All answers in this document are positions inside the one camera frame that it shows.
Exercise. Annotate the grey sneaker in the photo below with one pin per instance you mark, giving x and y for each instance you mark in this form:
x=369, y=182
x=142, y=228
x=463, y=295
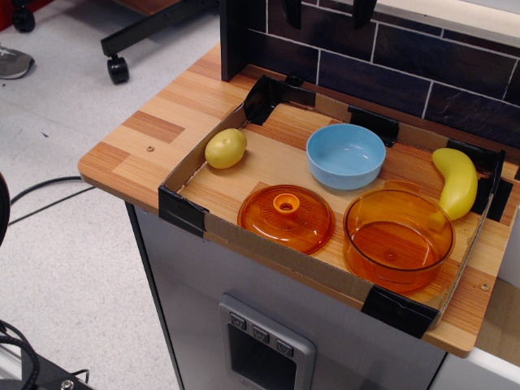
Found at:
x=14, y=64

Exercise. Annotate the orange transparent pot lid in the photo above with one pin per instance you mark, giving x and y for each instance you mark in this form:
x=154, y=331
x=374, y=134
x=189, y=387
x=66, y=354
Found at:
x=289, y=215

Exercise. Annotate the yellow toy banana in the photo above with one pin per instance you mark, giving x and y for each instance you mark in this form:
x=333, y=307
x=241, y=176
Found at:
x=460, y=181

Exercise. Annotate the cardboard fence with black tape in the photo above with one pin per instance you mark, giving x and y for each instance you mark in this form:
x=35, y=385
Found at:
x=277, y=120

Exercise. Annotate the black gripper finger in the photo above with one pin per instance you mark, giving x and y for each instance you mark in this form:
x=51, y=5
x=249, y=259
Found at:
x=292, y=12
x=362, y=12

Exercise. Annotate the black equipment with cables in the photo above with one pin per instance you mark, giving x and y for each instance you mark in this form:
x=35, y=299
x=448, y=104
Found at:
x=23, y=368

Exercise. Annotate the orange transparent pot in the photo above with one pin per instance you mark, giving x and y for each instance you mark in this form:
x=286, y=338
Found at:
x=397, y=238

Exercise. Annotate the grey cabinet with control panel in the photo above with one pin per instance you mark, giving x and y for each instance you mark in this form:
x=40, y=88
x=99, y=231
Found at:
x=232, y=323

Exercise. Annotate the yellow toy potato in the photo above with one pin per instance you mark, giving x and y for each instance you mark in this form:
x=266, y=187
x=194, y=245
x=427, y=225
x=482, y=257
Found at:
x=226, y=148

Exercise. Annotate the light blue bowl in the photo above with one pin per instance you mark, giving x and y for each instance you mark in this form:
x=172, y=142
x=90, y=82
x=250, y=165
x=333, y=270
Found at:
x=345, y=156

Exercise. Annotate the black caster wheel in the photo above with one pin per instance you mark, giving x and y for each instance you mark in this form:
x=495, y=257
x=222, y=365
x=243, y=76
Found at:
x=23, y=20

